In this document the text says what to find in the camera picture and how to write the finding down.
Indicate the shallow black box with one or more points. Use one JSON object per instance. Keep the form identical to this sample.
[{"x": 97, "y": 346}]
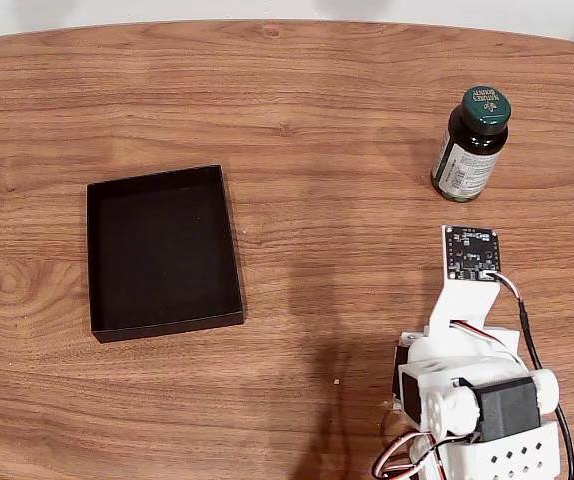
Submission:
[{"x": 162, "y": 255}]

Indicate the camera board on white mount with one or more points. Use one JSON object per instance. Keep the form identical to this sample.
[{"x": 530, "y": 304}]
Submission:
[{"x": 469, "y": 250}]

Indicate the green pill bottle white label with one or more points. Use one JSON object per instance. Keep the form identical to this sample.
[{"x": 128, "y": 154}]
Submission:
[{"x": 482, "y": 107}]

